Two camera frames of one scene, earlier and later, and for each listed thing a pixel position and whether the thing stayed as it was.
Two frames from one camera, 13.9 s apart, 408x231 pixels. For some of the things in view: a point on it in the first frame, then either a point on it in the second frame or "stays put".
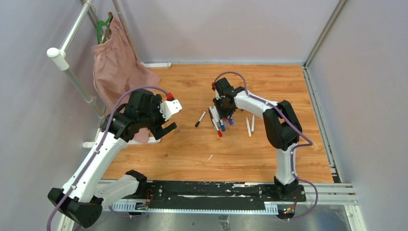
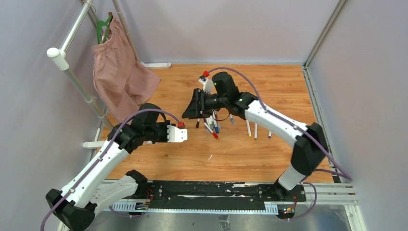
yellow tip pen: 248,127 stays put
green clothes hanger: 100,24 stays put
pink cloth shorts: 116,71 stays put
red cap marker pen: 219,133 → 215,135
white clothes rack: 61,58 stays put
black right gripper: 223,114 → 197,108
